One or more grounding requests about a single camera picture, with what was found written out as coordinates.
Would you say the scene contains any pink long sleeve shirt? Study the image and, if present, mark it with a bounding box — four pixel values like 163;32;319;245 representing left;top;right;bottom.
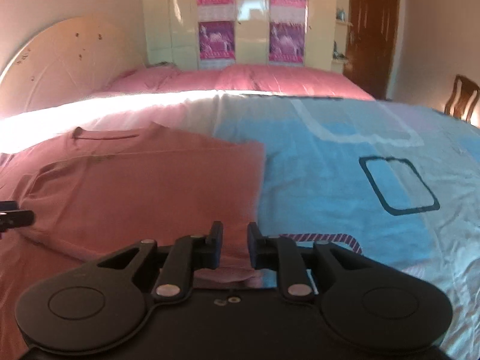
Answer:
1;124;264;359

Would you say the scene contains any blue patterned bed sheet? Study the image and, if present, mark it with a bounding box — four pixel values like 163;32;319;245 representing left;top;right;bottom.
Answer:
1;91;479;359

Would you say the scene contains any cream wooden headboard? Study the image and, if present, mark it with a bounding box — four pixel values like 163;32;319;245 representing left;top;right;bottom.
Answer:
1;16;144;117

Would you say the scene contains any pink quilt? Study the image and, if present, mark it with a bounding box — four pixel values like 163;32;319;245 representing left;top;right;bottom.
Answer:
160;64;374;101

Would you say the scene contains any pink pillow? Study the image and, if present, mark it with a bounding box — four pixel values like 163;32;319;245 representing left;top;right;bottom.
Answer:
104;65;182;93

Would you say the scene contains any lower right purple poster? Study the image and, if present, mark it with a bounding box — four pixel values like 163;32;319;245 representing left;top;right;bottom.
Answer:
268;23;305;64

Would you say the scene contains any lower left purple poster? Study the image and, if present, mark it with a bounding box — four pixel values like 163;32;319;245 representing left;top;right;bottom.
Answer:
199;21;235;60

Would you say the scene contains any cream glossy wardrobe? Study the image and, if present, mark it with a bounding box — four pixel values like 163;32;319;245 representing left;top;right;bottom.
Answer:
143;0;350;72

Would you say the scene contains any brown wooden chair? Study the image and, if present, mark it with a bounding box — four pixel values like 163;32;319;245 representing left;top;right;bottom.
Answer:
443;75;479;123

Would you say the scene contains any brown wooden door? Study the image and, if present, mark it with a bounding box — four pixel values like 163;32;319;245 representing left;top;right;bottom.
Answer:
343;0;400;99

